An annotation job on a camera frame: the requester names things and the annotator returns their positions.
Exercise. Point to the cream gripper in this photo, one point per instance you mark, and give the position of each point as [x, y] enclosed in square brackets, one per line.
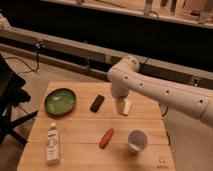
[121, 106]

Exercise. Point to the green ceramic bowl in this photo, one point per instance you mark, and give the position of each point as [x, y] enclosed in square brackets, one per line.
[60, 102]

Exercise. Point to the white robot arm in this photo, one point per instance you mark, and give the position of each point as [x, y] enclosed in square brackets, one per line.
[196, 102]

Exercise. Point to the black rectangular block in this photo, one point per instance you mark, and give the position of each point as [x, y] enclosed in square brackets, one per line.
[97, 103]

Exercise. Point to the orange carrot toy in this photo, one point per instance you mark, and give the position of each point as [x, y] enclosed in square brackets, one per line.
[106, 138]

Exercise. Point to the white plastic cup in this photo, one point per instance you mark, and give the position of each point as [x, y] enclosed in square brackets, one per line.
[137, 141]

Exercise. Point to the white lotion bottle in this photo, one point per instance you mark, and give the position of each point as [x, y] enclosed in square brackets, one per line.
[53, 145]

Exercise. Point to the black office chair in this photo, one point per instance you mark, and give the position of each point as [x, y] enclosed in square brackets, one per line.
[11, 95]

